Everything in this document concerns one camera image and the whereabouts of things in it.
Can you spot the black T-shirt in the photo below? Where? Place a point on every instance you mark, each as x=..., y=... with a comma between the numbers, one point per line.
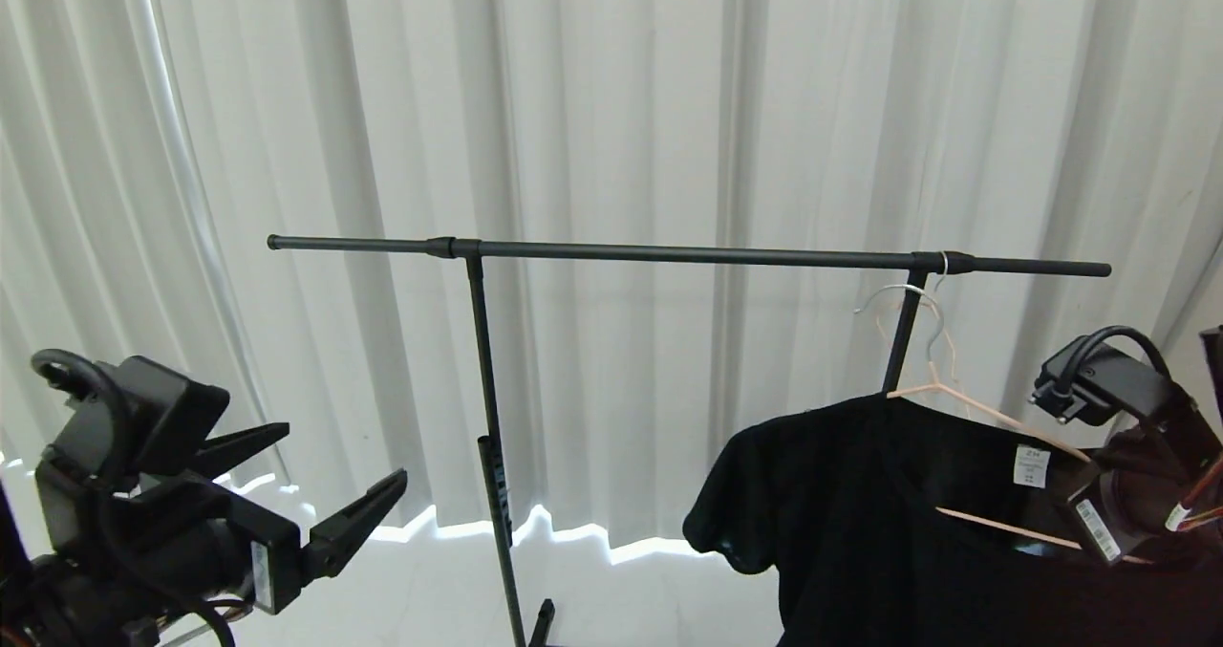
x=860, y=532

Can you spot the black clothes rack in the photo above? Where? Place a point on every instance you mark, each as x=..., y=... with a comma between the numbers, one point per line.
x=669, y=253

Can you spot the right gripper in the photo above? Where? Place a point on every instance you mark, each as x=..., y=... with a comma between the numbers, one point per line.
x=1156, y=504

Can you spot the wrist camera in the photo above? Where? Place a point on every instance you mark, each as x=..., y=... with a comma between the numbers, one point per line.
x=162, y=408
x=1108, y=384

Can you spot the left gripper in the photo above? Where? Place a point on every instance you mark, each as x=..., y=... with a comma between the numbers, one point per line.
x=191, y=551

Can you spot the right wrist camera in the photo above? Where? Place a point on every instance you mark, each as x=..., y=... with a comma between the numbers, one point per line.
x=1108, y=384

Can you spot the pink clothes hanger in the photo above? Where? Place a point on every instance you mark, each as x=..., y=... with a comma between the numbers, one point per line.
x=951, y=355
x=932, y=385

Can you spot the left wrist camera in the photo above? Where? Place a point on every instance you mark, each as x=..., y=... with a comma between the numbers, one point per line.
x=162, y=408

